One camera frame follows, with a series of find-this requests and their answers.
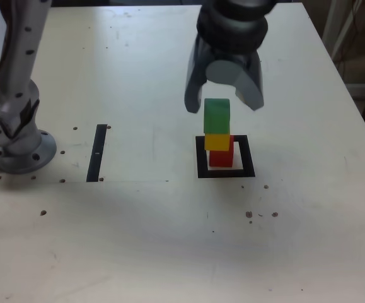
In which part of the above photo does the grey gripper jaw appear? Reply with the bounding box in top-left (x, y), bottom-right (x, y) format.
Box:
top-left (206, 52), bottom-right (265, 112)

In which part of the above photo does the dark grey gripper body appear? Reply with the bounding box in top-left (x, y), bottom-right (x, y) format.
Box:
top-left (209, 47), bottom-right (250, 68)

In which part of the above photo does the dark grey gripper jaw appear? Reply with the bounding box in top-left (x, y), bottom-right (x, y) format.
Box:
top-left (183, 34), bottom-right (213, 114)

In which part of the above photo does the green cube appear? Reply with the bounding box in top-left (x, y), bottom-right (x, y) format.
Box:
top-left (203, 98), bottom-right (231, 134)

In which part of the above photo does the yellow cube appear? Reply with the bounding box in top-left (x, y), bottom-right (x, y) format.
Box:
top-left (204, 132), bottom-right (231, 152)

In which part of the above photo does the red cube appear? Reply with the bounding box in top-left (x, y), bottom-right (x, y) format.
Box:
top-left (209, 135), bottom-right (235, 168)

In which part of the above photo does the black tape square outline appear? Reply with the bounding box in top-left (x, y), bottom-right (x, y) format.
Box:
top-left (195, 134), bottom-right (256, 179)

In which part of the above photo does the black tape strip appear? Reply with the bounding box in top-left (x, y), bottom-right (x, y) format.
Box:
top-left (86, 124), bottom-right (108, 183)

